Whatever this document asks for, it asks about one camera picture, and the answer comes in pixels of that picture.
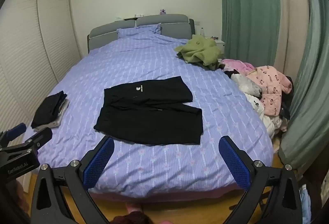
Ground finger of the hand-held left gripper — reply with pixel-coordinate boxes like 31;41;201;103
0;123;27;149
22;127;53;156

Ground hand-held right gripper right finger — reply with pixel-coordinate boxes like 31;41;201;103
218;135;302;224

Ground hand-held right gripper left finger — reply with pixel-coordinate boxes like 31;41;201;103
30;135;115;224

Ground black pants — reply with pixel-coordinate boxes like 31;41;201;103
93;76;203;145

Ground folded black garment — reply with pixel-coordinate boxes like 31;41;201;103
31;91;70;130

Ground white garment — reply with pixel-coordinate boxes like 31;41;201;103
244;93;283;137

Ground person's leg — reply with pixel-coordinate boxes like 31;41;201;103
112;202;153;224

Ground light blue cloth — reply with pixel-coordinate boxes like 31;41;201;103
299;184;309;214

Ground white grey cloth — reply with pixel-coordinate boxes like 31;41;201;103
231;74;263;97

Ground dark chair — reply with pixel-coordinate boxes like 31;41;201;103
298;168;326;224

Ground pink patterned jacket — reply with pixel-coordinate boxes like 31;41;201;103
245;65;292;115

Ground white louvred wardrobe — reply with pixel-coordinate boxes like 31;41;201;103
0;0;89;138

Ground pink fleece garment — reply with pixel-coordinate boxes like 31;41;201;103
222;59;257;76

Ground bed with purple sheet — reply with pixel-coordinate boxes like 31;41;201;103
23;28;274;197

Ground green curtain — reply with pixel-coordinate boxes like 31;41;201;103
279;0;329;169
218;0;281;43

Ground white nightstand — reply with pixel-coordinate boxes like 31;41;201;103
206;39;226;54

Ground olive green garment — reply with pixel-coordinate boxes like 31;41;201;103
174;34;224;70

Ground grey bed headboard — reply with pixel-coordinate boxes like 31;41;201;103
87;14;196;54

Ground purple patterned pillow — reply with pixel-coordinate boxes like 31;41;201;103
117;23;162;39

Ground beige curtain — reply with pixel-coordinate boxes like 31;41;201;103
272;0;313;86

